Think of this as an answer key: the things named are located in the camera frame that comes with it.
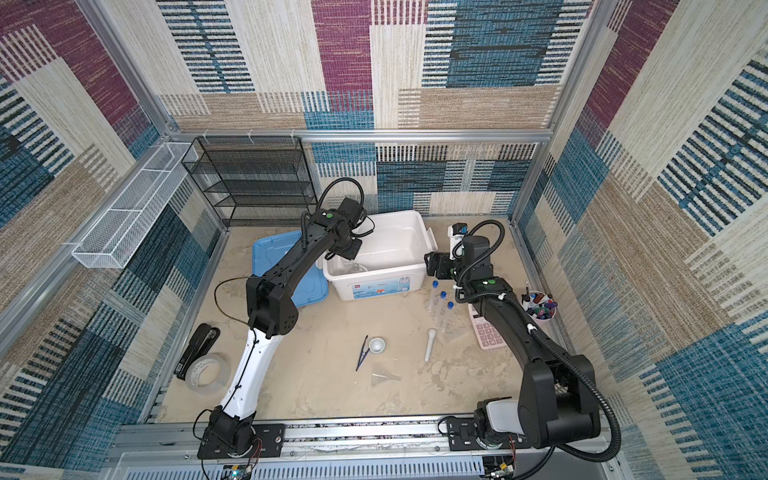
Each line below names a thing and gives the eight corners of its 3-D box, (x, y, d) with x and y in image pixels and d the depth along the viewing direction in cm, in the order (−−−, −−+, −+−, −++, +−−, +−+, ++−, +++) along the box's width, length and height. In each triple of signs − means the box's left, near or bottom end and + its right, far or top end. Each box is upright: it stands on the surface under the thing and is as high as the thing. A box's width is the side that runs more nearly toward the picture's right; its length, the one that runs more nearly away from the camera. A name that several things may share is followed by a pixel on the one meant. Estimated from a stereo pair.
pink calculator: (485, 355, 89) (488, 351, 86) (458, 312, 97) (460, 307, 95) (502, 347, 90) (506, 343, 88) (474, 305, 99) (476, 300, 96)
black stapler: (178, 378, 85) (166, 372, 81) (209, 330, 94) (200, 322, 90) (190, 381, 85) (179, 375, 81) (220, 333, 94) (212, 325, 90)
